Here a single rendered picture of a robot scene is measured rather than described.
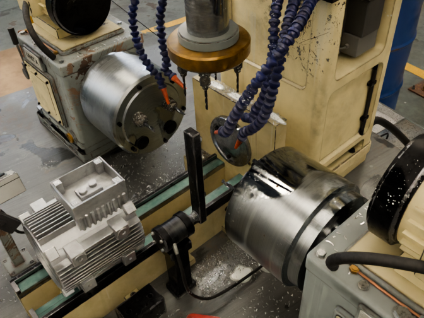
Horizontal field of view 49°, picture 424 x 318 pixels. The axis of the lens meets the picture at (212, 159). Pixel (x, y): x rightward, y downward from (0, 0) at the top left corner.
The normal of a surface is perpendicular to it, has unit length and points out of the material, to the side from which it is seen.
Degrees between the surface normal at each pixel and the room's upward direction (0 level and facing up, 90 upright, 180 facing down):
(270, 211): 43
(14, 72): 0
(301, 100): 90
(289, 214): 36
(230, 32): 0
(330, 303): 89
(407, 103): 0
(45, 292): 90
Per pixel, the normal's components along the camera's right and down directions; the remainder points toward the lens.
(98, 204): 0.65, 0.48
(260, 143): -0.75, 0.47
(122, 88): -0.43, -0.39
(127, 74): -0.22, -0.62
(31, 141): -0.04, -0.75
